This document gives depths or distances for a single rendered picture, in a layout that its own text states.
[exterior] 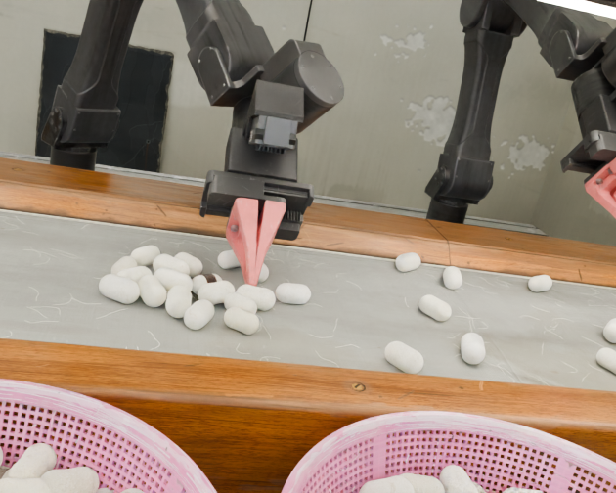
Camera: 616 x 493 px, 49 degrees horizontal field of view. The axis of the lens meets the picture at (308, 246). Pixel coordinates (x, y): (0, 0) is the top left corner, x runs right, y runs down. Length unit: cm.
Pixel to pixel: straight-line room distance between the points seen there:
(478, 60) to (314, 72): 50
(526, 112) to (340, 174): 83
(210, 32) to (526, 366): 45
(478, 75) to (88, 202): 63
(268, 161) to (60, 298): 22
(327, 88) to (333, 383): 30
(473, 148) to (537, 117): 196
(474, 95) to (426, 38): 169
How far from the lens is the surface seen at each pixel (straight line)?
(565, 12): 94
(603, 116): 82
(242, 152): 64
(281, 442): 45
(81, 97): 96
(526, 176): 310
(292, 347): 55
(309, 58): 66
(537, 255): 91
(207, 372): 45
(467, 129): 110
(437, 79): 282
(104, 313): 56
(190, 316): 54
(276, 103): 59
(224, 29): 72
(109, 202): 77
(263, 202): 62
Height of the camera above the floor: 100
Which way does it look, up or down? 19 degrees down
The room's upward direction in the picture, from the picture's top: 12 degrees clockwise
